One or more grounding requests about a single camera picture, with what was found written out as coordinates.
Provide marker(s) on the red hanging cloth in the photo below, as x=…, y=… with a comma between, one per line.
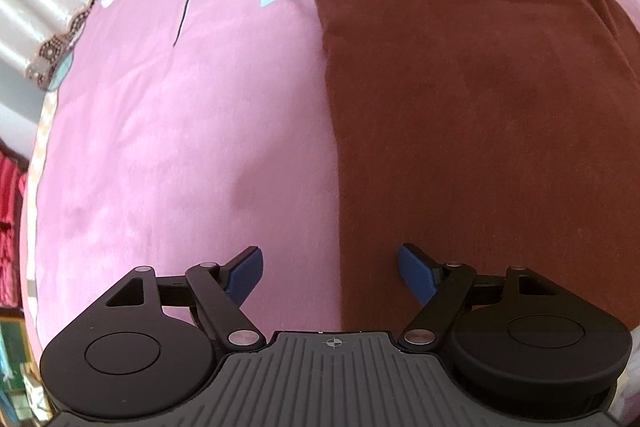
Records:
x=9, y=217

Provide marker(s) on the pink floral blanket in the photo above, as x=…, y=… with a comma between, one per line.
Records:
x=190, y=142

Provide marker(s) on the reddish brown sweater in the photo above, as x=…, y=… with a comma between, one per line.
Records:
x=475, y=117

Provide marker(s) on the colourful framed picture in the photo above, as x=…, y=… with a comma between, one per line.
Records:
x=15, y=357

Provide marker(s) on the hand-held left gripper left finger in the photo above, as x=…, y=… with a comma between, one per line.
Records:
x=246, y=276

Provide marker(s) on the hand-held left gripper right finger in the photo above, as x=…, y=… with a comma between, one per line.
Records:
x=417, y=276

